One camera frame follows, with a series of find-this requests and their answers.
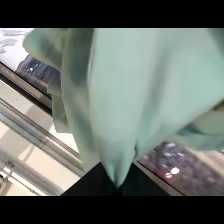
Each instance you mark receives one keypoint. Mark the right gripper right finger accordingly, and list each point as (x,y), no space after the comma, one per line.
(143,185)

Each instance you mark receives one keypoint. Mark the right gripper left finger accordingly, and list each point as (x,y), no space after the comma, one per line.
(90,185)

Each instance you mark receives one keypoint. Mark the silver frame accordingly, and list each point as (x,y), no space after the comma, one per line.
(36,133)

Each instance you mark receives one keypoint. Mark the mint green T-shirt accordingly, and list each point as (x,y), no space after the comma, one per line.
(133,90)

